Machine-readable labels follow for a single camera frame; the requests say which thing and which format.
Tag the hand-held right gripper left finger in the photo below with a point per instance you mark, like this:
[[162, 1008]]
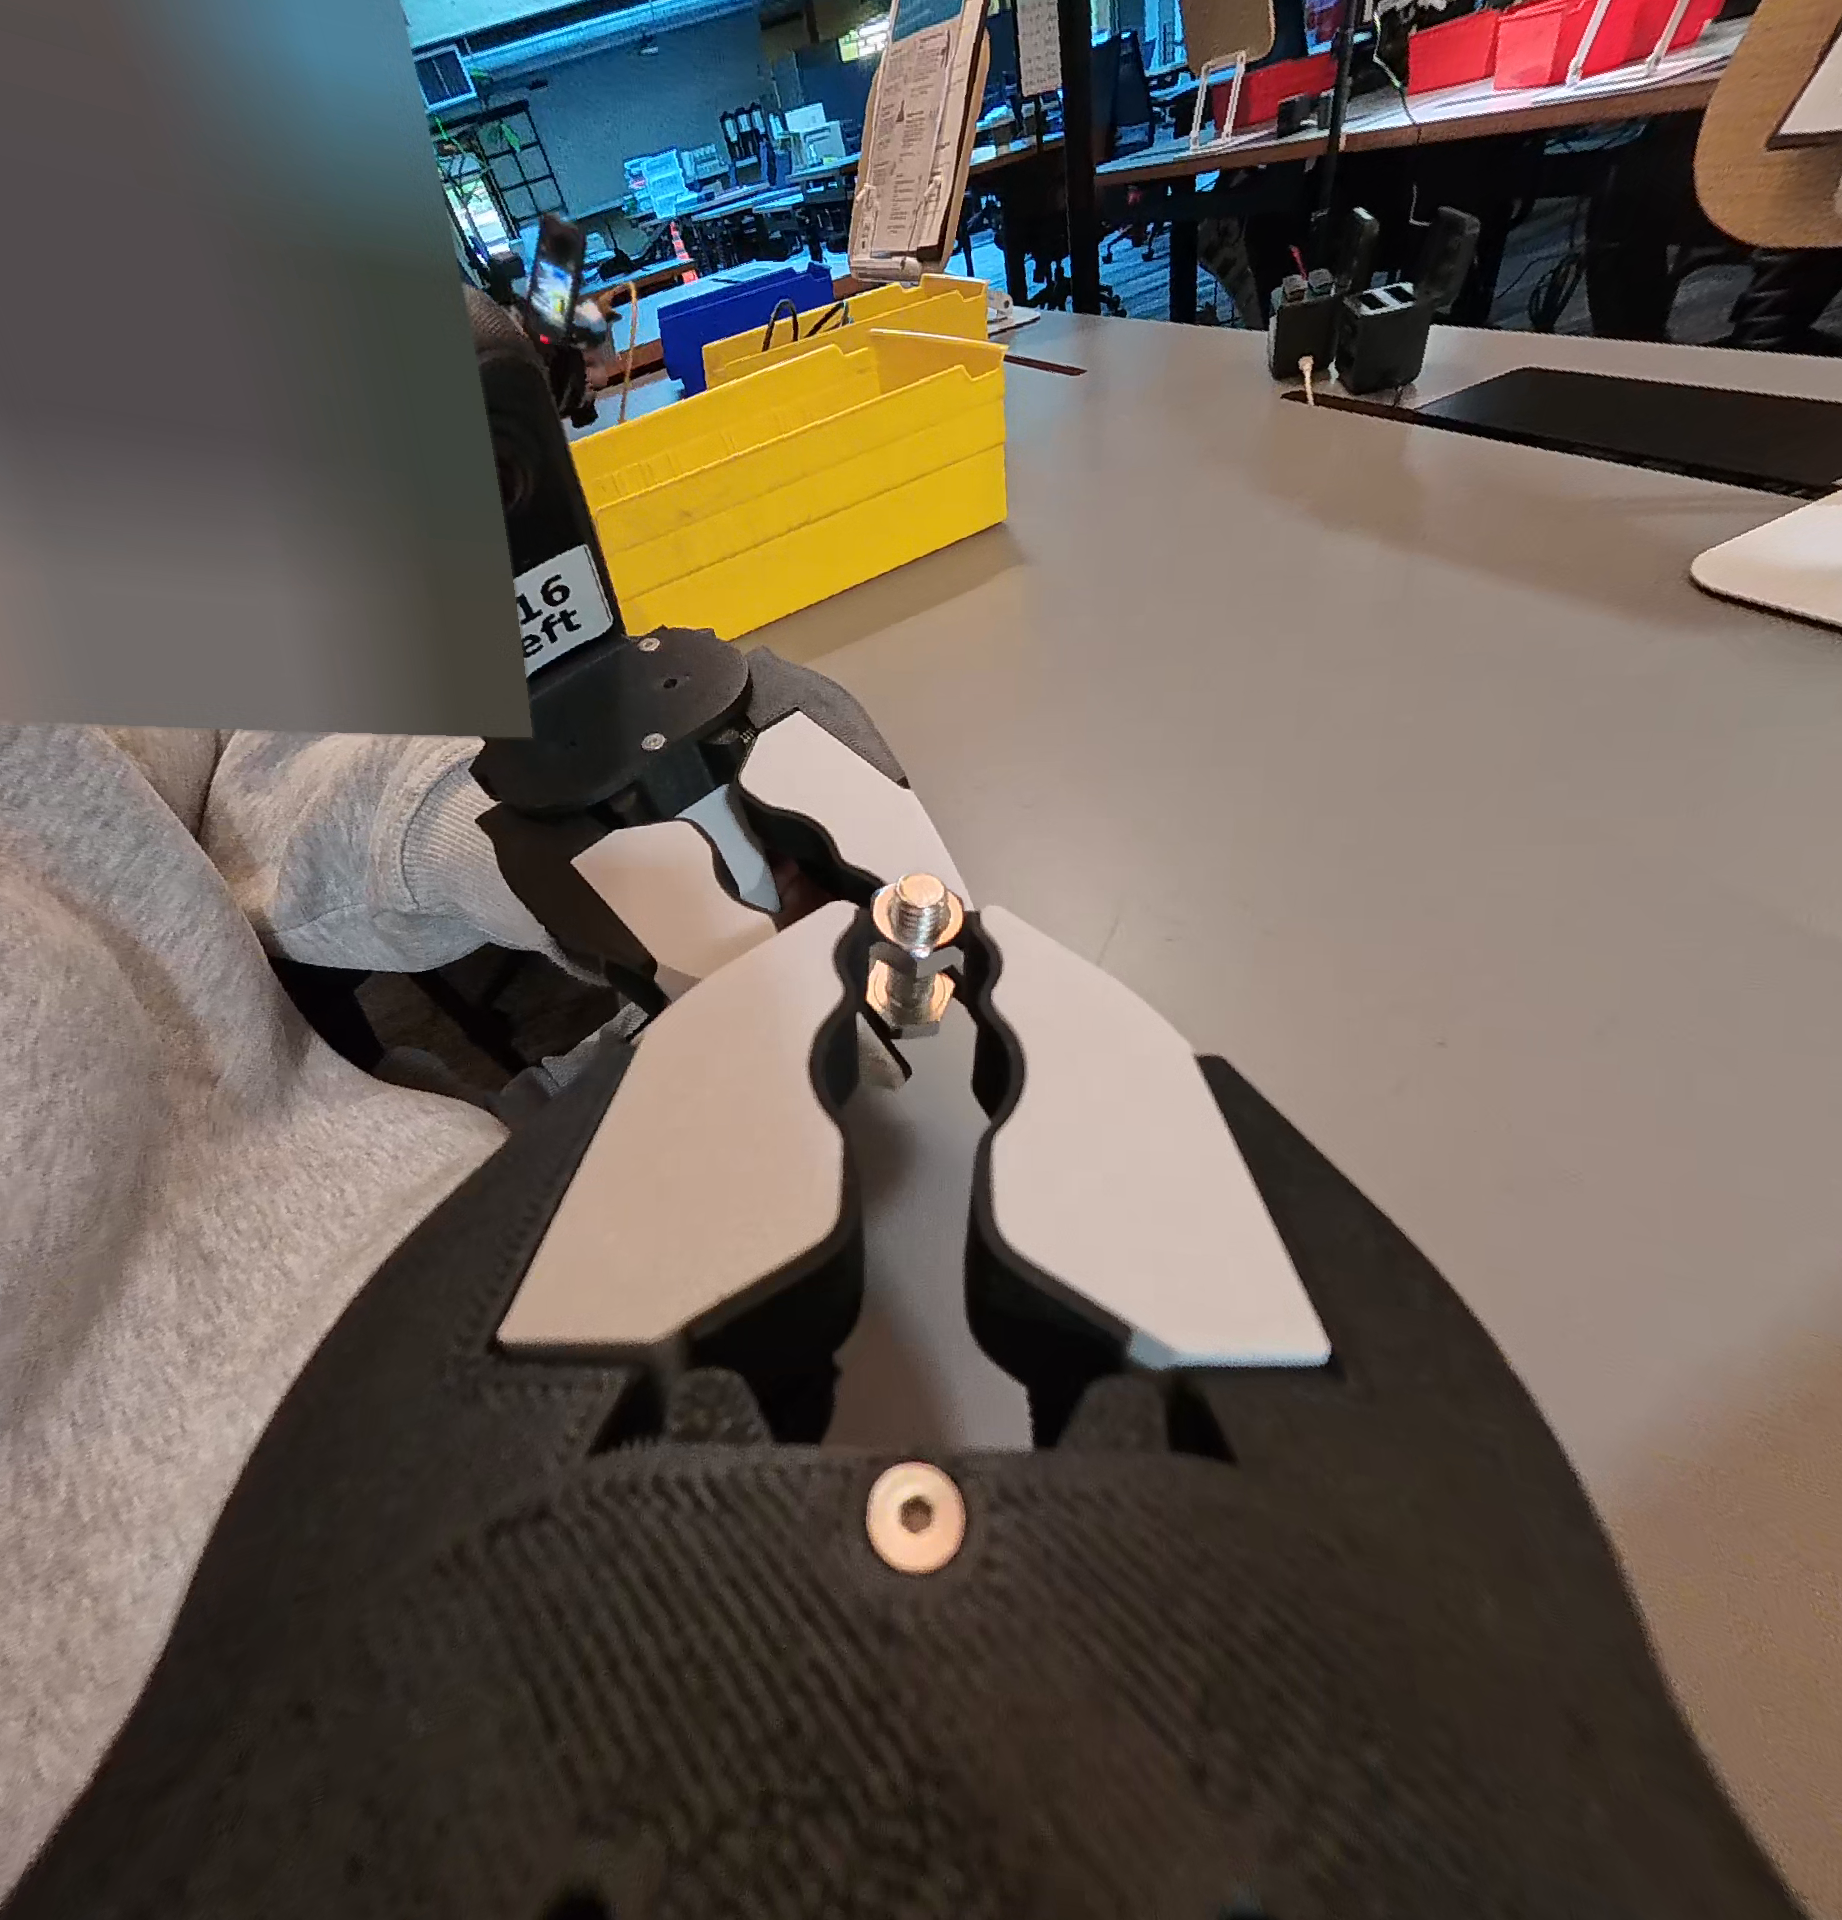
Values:
[[682, 1171]]

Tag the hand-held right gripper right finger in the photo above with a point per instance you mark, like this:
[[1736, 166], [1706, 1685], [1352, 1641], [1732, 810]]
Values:
[[1132, 1171]]

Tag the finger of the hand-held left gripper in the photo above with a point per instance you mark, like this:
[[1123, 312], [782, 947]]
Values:
[[861, 801], [652, 901]]

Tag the silver bolt with nut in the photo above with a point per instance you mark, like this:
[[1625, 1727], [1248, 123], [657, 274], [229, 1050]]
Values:
[[918, 992]]

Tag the person's left forearm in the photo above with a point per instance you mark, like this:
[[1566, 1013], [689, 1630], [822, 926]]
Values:
[[367, 841]]

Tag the grey desk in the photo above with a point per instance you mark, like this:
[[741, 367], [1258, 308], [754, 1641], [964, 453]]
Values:
[[1312, 751]]

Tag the black desk mat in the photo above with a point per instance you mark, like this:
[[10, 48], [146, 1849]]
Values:
[[1642, 421]]

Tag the yellow plastic bin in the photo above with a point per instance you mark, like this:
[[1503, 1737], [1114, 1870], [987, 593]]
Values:
[[801, 480], [922, 307]]

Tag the blue plastic bin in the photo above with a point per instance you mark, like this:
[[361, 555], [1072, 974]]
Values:
[[726, 321]]

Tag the person's grey sweatshirt torso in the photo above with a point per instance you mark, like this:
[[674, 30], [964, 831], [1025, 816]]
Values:
[[142, 1200]]

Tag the brown clipboard with paper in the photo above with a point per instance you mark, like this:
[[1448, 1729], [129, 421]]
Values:
[[914, 136]]

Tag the black radio charger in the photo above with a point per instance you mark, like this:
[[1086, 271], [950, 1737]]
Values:
[[1312, 321], [1401, 321]]

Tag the red plastic bin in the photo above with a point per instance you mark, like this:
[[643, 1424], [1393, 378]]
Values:
[[1289, 90], [1657, 30], [1506, 51]]

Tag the brown clipboard on white stand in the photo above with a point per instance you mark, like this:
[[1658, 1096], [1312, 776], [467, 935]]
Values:
[[1228, 36]]

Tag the brown background table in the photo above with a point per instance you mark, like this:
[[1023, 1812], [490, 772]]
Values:
[[1462, 127]]

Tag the white rounded tray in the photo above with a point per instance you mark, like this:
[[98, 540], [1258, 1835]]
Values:
[[1816, 561]]

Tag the large brown clipboard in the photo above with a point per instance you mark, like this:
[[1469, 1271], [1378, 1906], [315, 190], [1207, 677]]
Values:
[[1762, 166]]

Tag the black post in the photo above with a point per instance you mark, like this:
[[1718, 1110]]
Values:
[[1081, 150]]

